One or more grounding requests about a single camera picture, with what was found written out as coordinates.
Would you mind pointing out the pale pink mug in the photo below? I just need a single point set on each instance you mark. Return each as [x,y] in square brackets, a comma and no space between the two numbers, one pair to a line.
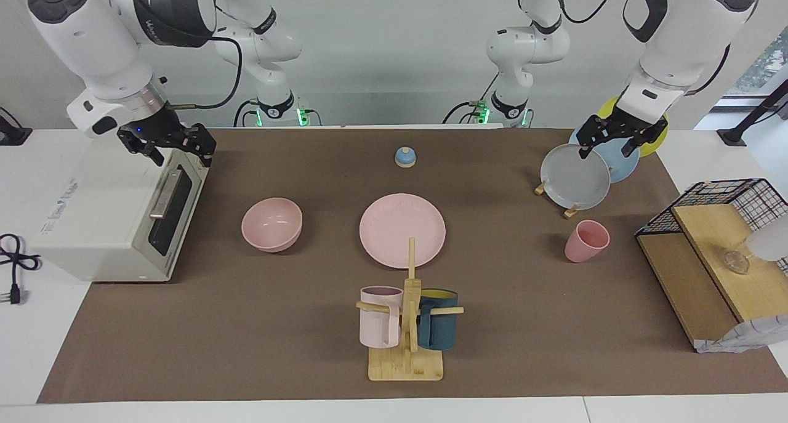
[377,324]

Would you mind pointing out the pink plate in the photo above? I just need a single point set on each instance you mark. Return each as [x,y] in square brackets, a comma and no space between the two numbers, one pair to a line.
[394,226]

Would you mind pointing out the brown table mat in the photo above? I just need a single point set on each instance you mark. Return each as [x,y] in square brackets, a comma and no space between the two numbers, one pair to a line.
[277,324]

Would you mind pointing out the clear glass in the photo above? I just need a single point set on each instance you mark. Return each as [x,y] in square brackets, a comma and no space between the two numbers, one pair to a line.
[737,263]

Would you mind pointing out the wooden plate rack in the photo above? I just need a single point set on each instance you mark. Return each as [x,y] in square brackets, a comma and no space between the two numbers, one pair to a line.
[571,212]

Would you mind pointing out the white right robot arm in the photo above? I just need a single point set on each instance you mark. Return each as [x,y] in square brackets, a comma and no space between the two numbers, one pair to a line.
[92,41]

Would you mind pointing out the dark teal mug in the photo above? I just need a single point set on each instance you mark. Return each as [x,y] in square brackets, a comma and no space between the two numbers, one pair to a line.
[440,324]

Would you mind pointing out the yellow plate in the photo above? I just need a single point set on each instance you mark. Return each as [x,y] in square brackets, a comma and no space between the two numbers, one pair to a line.
[654,143]

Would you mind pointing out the black stand leg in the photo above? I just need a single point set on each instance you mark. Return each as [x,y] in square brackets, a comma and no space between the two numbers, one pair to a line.
[754,118]

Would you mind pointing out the pink bowl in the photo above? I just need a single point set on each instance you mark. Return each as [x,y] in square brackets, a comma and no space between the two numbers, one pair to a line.
[271,223]

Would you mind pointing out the wooden mug tree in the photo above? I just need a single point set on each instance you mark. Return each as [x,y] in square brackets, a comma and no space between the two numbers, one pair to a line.
[406,364]

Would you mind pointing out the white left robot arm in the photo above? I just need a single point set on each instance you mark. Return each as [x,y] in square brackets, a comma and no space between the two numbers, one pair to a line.
[683,35]

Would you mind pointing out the blue bell with wooden knob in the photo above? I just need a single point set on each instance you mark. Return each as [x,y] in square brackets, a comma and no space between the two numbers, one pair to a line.
[405,158]

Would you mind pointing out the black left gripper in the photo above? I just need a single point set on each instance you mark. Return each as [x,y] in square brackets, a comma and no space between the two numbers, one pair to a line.
[622,128]

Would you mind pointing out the black clamp base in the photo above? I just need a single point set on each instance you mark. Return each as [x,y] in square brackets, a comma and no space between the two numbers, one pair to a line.
[12,136]

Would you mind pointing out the white toaster oven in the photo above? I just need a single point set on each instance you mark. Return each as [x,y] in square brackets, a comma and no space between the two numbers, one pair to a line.
[104,213]

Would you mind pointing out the checked white cloth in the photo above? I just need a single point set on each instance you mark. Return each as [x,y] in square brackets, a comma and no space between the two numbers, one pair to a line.
[745,337]

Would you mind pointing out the frosted white container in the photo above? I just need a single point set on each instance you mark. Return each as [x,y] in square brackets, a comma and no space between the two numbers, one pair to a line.
[769,241]

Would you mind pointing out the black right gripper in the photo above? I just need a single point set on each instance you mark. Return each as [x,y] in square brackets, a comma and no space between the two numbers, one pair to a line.
[166,133]

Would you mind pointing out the light blue plate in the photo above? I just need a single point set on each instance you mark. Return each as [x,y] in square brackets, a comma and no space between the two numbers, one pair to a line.
[622,161]

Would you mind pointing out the grey plate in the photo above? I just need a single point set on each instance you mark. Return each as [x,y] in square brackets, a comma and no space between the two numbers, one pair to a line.
[575,180]

